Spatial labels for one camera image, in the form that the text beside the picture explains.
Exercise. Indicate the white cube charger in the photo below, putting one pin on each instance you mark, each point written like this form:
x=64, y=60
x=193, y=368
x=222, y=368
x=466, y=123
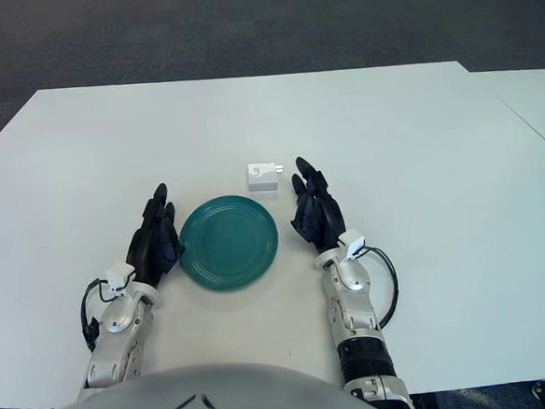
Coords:
x=261, y=179

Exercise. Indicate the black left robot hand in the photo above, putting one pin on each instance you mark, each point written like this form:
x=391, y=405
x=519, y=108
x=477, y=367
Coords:
x=147, y=250

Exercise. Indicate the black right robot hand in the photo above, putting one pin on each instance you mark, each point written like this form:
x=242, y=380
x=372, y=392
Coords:
x=322, y=219

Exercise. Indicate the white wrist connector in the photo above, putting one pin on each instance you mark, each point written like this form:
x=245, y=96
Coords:
x=118, y=275
x=354, y=243

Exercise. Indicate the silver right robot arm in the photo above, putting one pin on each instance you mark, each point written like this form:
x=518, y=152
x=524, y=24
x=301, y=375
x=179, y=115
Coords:
x=354, y=302

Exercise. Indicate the white right wrist connector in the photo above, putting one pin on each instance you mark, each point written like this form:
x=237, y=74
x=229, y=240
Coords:
x=354, y=243

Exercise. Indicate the grey robot torso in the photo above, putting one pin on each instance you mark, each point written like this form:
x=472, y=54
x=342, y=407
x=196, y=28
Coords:
x=174, y=408

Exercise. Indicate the white left wrist connector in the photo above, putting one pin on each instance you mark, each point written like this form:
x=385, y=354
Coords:
x=118, y=275

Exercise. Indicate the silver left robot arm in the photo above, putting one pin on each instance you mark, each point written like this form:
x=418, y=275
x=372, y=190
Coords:
x=115, y=328

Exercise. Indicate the adjacent white table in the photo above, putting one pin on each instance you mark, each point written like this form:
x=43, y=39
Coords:
x=536, y=102

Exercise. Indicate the teal round plate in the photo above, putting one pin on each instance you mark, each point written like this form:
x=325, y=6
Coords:
x=231, y=245

